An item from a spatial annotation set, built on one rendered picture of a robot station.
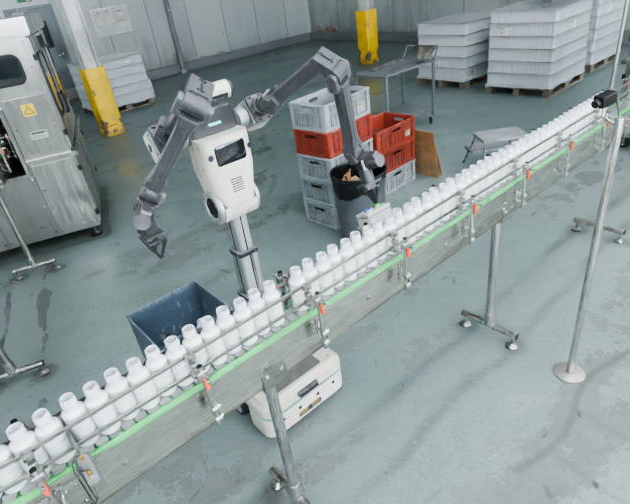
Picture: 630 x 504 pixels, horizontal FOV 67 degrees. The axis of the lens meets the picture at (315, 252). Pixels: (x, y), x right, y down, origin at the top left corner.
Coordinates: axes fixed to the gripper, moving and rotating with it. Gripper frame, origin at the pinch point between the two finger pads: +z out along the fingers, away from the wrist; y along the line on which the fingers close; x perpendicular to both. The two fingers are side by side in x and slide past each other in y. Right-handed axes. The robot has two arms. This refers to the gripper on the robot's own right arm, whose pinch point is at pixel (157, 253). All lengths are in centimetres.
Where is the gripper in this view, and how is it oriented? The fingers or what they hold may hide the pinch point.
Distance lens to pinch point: 182.9
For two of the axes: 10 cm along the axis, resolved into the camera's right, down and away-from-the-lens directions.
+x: 7.6, -4.1, 5.0
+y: 6.4, 3.3, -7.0
